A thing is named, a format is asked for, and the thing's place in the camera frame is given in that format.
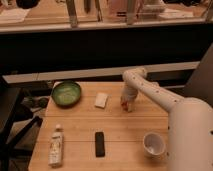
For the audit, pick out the green ceramic bowl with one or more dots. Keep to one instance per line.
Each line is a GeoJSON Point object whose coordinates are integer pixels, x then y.
{"type": "Point", "coordinates": [66, 93]}

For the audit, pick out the black chair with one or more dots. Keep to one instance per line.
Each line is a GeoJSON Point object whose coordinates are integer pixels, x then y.
{"type": "Point", "coordinates": [11, 111]}

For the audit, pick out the orange red pepper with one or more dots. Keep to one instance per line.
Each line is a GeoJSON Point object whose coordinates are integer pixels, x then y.
{"type": "Point", "coordinates": [124, 106]}

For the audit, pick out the white sponge block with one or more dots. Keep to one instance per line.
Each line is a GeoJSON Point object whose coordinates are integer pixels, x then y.
{"type": "Point", "coordinates": [101, 100]}

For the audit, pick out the black remote control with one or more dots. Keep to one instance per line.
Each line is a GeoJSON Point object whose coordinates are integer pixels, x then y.
{"type": "Point", "coordinates": [99, 144]}

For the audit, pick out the white paper cup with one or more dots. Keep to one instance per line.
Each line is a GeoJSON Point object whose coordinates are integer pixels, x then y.
{"type": "Point", "coordinates": [153, 145]}

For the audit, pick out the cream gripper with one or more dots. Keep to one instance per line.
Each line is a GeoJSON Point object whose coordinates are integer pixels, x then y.
{"type": "Point", "coordinates": [130, 104]}

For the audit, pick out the white plastic bottle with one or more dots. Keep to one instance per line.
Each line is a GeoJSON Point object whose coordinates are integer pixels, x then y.
{"type": "Point", "coordinates": [56, 147]}

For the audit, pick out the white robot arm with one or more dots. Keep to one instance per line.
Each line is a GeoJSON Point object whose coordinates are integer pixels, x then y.
{"type": "Point", "coordinates": [190, 122]}

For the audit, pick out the metal rail bar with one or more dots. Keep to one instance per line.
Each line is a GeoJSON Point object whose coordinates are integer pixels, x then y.
{"type": "Point", "coordinates": [86, 73]}

